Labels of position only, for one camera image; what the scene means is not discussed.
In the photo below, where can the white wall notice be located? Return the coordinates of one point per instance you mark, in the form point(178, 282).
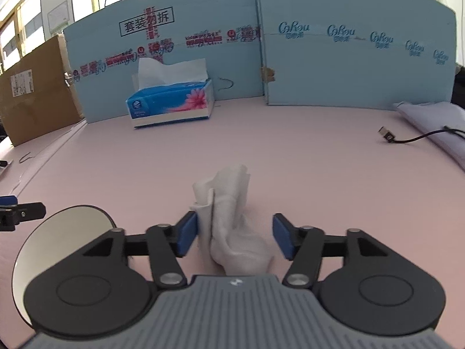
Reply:
point(58, 16)

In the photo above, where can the white tissue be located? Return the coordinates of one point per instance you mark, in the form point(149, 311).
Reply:
point(232, 225)

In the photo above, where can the lilac pillow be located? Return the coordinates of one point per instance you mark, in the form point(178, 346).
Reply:
point(436, 116)

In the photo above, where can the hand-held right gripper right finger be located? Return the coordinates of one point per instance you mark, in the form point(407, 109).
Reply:
point(283, 236)

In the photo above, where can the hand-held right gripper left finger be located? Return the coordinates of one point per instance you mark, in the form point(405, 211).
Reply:
point(189, 234)

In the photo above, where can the yellow framed window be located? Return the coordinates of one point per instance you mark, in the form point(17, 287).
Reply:
point(18, 29)

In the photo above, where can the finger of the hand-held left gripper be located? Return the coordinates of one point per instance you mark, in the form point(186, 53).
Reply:
point(25, 211)
point(7, 200)

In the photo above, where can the blue printed cardboard partition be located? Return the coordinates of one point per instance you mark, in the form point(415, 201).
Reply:
point(308, 72)

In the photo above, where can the blue floral tissue box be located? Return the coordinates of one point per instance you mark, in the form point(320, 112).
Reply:
point(163, 105)

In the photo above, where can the black bowl with white inside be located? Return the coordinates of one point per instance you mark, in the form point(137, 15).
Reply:
point(54, 232)

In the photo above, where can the brown cardboard box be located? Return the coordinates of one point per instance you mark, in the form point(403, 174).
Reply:
point(36, 98)

